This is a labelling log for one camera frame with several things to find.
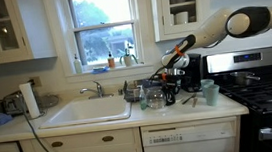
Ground glass bowl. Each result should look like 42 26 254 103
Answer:
144 83 177 111

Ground white paper towel roll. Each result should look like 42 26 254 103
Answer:
17 80 43 121

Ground white pot with plant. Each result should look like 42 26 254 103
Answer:
117 42 140 68

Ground small beige wooden block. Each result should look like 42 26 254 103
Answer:
190 96 200 109

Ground wall power outlet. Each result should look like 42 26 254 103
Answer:
30 75 43 88

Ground black-handled knife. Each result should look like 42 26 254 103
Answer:
180 92 199 106

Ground chrome faucet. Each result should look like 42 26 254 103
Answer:
78 78 115 101

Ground chrome toaster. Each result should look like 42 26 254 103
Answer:
1 91 27 117

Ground blue sponge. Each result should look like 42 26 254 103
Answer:
91 65 111 75

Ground glass lid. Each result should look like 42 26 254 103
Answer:
36 92 61 111

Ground stainless steel saucepan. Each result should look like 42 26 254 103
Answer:
229 69 262 88

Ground white kitchen sink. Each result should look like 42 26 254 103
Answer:
36 92 135 131

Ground orange soap bottle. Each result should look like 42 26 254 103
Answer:
105 50 117 70

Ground kitchen window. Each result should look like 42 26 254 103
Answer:
55 0 155 85

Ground dark dish rack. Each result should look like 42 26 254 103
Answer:
121 75 166 104

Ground white mug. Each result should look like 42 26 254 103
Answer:
173 11 190 26

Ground white soap bottle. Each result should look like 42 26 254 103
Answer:
72 52 85 76

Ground black coffee maker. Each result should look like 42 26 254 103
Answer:
177 52 206 95

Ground blue cloth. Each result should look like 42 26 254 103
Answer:
0 111 15 127

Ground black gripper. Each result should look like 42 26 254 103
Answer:
159 71 183 91

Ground teal hand soap pump bottle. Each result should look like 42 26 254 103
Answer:
137 84 149 112

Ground black hanging power cord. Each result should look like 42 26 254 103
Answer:
20 92 68 152

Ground white wall cabinet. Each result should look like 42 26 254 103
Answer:
0 0 58 66

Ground teal plastic cup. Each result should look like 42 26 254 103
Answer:
200 77 217 98
203 83 222 108

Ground white dishwasher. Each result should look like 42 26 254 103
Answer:
139 115 242 152

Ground white glass-door cabinet with mugs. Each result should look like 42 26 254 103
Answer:
150 0 272 43

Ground black gas stove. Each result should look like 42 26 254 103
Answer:
201 45 272 152

